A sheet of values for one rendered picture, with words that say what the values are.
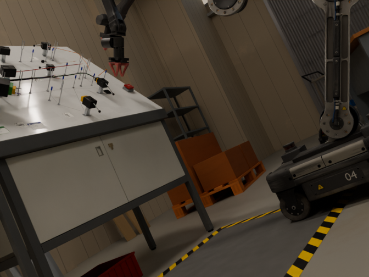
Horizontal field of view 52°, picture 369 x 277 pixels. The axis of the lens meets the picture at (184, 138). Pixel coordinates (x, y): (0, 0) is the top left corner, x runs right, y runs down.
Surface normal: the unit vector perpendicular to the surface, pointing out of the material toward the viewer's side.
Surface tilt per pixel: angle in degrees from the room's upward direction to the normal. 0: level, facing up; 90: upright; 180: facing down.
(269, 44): 90
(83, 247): 90
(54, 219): 90
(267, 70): 90
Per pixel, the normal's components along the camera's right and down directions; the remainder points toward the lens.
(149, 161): 0.72, -0.38
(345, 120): -0.47, 0.14
